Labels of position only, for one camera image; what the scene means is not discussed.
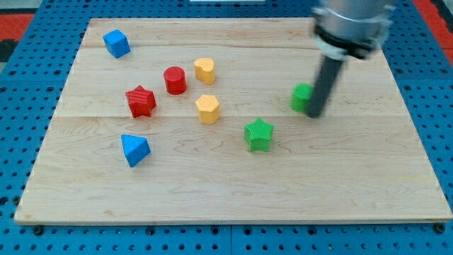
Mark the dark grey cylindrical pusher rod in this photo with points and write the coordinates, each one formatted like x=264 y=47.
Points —
x=326 y=78

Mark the green cylinder block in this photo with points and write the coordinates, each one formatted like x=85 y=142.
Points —
x=300 y=97

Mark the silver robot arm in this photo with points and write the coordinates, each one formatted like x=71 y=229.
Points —
x=343 y=29

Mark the yellow hexagon block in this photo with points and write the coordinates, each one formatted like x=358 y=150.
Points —
x=208 y=108

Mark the green star block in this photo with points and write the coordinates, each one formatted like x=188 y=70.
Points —
x=258 y=135

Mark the yellow heart block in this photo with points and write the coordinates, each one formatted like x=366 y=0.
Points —
x=205 y=70

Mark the light wooden board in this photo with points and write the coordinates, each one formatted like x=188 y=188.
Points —
x=361 y=162

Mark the red cylinder block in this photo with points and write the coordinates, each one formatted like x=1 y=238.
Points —
x=175 y=81

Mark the red star block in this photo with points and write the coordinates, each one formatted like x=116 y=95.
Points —
x=141 y=101

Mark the blue triangle block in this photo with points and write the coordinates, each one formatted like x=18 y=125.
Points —
x=135 y=148

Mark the blue cube block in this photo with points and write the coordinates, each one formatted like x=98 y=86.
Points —
x=116 y=43

